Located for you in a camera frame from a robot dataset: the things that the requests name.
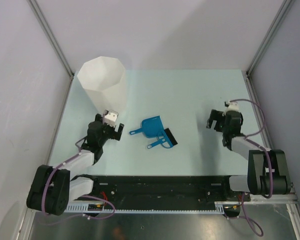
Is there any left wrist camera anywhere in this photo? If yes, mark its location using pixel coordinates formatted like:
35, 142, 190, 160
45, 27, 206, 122
102, 110, 119, 128

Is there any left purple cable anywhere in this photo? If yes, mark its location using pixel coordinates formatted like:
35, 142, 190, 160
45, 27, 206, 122
34, 112, 116, 227

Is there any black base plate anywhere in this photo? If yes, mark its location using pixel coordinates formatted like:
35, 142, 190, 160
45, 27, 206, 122
88, 175, 251, 212

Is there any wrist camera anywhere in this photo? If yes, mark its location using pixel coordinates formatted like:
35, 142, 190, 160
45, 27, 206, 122
223, 100, 240, 116
102, 110, 119, 128

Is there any white faceted bin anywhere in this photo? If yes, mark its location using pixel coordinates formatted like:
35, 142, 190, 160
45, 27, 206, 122
77, 56, 127, 114

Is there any white slotted cable duct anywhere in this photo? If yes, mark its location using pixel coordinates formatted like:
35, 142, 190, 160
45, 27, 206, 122
64, 200, 228, 214

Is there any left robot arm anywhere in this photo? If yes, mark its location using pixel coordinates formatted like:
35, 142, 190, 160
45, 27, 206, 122
26, 110, 124, 216

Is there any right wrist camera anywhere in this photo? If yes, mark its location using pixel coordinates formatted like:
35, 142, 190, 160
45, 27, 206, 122
223, 100, 240, 116

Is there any purple cable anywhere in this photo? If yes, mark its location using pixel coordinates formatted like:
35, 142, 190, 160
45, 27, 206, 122
229, 98, 274, 237
34, 112, 116, 227

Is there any right aluminium frame post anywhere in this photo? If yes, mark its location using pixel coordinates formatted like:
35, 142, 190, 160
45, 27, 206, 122
245, 0, 295, 77

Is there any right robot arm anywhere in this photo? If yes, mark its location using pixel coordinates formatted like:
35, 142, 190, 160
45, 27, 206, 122
206, 109, 291, 201

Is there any blue hand brush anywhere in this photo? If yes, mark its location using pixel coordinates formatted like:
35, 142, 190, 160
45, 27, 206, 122
147, 128, 178, 149

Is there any aluminium frame post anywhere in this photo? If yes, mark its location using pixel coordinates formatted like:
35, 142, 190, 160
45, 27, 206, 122
26, 0, 75, 79
245, 0, 295, 77

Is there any right aluminium side rail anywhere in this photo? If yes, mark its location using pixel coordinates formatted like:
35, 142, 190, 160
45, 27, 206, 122
241, 70, 277, 166

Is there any left aluminium frame post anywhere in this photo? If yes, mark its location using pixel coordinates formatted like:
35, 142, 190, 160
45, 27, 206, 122
26, 0, 75, 79

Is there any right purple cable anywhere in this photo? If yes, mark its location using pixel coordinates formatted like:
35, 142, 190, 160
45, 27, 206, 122
229, 98, 274, 237

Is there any blue dustpan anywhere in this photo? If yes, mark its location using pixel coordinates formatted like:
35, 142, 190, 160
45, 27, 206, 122
129, 115, 164, 138

